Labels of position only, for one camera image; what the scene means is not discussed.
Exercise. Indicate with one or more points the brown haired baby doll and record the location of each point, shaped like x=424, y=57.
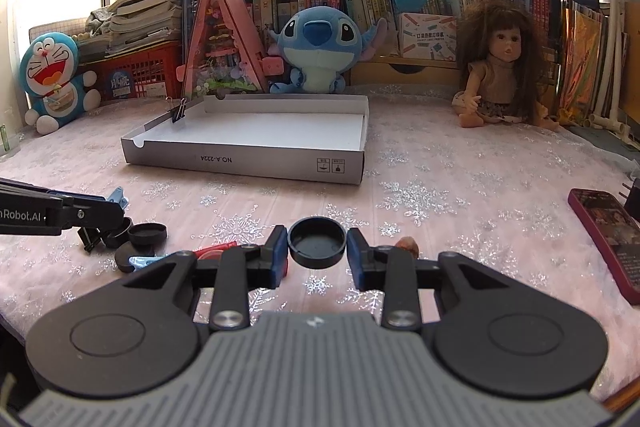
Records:
x=499, y=60

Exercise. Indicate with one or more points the red plastic crate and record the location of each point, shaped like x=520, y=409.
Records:
x=146, y=73

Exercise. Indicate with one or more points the stack of books and papers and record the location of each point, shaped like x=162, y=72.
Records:
x=127, y=25

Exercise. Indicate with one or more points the wooden drawer box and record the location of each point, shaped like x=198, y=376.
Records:
x=400, y=70

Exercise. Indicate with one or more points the white cardboard box tray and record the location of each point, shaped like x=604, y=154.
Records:
x=300, y=137

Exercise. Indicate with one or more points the light blue hair clip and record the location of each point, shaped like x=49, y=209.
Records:
x=141, y=262

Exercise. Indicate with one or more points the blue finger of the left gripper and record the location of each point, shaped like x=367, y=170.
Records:
x=119, y=198

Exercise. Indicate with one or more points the Stitch blue plush toy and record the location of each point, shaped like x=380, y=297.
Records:
x=320, y=44

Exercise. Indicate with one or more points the white colourful cardboard box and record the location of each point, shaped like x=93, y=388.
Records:
x=428, y=37

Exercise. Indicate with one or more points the red plastic piece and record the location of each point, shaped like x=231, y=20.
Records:
x=214, y=251

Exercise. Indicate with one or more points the black binder clip on tray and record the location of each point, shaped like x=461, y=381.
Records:
x=177, y=108

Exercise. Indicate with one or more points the red cased smartphone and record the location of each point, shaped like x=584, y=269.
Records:
x=614, y=232

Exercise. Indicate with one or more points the Doraemon plush toy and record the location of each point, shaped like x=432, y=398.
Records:
x=57, y=93

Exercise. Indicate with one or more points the pink snowflake tablecloth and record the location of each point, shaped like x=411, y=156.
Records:
x=497, y=195

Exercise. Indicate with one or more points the brown hazelnut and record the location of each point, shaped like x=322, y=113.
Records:
x=407, y=243

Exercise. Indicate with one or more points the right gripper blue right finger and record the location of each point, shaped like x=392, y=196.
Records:
x=391, y=270

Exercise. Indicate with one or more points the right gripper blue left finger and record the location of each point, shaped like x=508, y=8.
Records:
x=236, y=272

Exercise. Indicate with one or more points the black round cap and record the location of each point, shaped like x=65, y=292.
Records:
x=125, y=251
x=147, y=235
x=316, y=243

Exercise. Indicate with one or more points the pink triangular diorama house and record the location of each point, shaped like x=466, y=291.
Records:
x=226, y=54

